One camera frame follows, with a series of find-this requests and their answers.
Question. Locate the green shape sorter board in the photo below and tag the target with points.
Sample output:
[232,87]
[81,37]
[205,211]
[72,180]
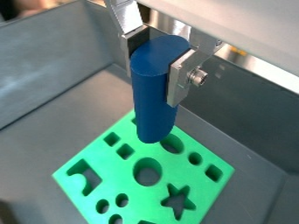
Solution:
[125,182]

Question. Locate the blue oval peg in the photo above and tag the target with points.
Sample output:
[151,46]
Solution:
[149,62]

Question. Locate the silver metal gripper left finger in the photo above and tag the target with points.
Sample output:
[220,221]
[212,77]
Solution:
[132,32]

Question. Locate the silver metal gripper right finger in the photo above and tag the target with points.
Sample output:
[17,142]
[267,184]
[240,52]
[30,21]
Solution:
[185,70]

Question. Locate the grey metal bin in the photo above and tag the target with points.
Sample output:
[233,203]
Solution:
[64,90]

